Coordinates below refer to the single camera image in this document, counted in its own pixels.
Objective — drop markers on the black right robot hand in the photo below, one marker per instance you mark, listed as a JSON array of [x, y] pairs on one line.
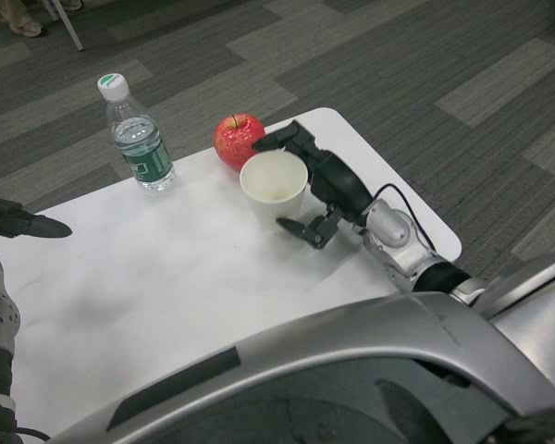
[[340, 185]]

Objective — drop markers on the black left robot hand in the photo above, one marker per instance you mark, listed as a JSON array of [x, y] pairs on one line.
[[4, 217]]

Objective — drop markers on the white paper cup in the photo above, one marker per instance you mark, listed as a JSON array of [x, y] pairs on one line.
[[273, 178]]

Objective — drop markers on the red apple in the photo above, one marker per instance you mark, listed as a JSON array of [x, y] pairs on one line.
[[231, 143]]

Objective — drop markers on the clear plastic water bottle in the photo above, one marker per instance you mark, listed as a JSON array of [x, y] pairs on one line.
[[143, 157]]

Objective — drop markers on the person in beige trousers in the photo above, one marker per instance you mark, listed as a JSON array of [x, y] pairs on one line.
[[25, 28]]

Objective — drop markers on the white slanted table leg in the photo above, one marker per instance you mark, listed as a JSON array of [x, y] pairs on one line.
[[71, 32]]

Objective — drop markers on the silver robot chest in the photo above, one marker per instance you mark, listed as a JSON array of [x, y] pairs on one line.
[[305, 379]]

